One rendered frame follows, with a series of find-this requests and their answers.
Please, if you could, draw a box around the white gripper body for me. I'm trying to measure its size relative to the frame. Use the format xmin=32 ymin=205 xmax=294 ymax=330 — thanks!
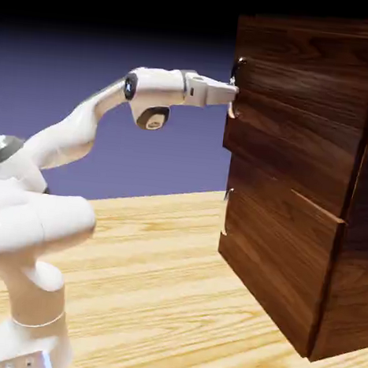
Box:
xmin=204 ymin=77 xmax=240 ymax=110

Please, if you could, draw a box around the tall curved metal handle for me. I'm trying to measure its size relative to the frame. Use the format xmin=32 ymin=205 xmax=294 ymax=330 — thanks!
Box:
xmin=226 ymin=56 xmax=247 ymax=120

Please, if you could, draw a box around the large dark wood door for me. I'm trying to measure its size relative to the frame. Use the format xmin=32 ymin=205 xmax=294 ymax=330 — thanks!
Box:
xmin=217 ymin=15 xmax=368 ymax=221

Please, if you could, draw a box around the dark wood cabinet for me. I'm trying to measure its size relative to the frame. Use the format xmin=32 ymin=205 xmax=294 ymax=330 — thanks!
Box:
xmin=203 ymin=7 xmax=368 ymax=368

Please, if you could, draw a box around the small dark wood door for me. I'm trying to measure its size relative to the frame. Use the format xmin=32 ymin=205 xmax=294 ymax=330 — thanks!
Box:
xmin=208 ymin=153 xmax=351 ymax=361

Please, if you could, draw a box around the short curved metal handle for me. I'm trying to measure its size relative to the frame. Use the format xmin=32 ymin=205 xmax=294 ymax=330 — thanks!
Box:
xmin=219 ymin=186 xmax=235 ymax=236

